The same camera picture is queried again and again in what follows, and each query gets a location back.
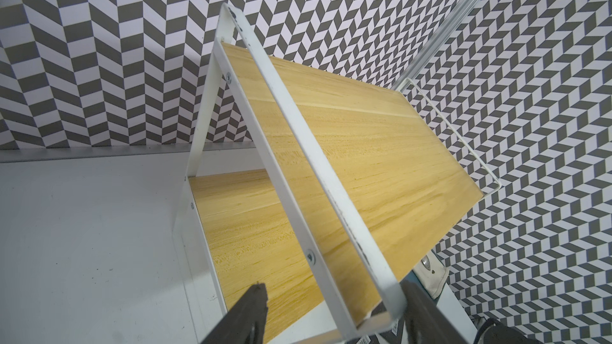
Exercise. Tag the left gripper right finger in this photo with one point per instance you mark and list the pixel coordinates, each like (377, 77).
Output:
(424, 322)

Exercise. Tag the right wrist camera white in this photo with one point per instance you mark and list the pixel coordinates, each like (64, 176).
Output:
(432, 274)

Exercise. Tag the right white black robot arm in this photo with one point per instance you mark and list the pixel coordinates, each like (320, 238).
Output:
(492, 331)

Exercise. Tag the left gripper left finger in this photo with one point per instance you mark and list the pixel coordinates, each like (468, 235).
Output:
(245, 322)

